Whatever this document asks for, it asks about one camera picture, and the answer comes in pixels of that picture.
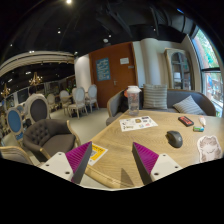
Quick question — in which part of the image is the dark grey computer mouse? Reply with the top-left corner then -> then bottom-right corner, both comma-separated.
166,131 -> 183,148

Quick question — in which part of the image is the grey oval back chair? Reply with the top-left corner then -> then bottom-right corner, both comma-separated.
27,94 -> 50,124

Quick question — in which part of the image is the large window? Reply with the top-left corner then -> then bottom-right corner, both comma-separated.
192,29 -> 224,117

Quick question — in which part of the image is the yellow floor sticker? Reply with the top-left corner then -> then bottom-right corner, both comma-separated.
88,144 -> 107,166

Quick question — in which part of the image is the small green eraser box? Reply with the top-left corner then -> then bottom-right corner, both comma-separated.
193,126 -> 204,132

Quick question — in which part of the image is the grey striped cushion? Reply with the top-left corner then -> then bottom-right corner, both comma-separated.
173,96 -> 204,115

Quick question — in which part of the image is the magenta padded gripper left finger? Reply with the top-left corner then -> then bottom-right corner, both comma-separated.
39,141 -> 93,185

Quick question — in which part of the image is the white printed paper sheet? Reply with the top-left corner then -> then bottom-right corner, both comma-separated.
119,116 -> 157,132

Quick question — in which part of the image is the beige chair armrest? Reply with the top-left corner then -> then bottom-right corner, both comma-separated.
0,146 -> 33,165

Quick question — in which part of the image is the white small tube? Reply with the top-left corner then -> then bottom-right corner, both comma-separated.
199,116 -> 206,127

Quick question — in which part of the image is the white display cabinet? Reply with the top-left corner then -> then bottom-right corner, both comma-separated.
164,48 -> 194,90

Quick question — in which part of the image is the brown wooden door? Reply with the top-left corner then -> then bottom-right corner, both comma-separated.
89,42 -> 138,107

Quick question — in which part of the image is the clear plastic shaker bottle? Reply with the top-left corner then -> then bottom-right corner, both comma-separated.
127,86 -> 141,116

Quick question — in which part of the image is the blue oval back chair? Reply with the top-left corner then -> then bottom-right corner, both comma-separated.
7,108 -> 24,142

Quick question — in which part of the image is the grey sofa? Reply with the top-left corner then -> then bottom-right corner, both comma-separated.
106,89 -> 216,125

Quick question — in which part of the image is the gold chandelier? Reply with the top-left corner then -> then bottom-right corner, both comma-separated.
29,73 -> 42,86

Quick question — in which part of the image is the blue poster on door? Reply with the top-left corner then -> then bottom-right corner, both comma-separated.
96,58 -> 111,81

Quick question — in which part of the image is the white dining chair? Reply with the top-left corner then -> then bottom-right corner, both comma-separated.
68,87 -> 87,117
85,84 -> 99,108

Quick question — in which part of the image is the white dining chair right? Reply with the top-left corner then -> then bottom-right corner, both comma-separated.
85,84 -> 99,108

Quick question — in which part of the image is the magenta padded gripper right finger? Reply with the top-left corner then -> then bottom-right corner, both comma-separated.
131,141 -> 184,186

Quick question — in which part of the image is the grey tufted armchair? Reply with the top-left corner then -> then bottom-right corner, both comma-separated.
23,119 -> 81,162

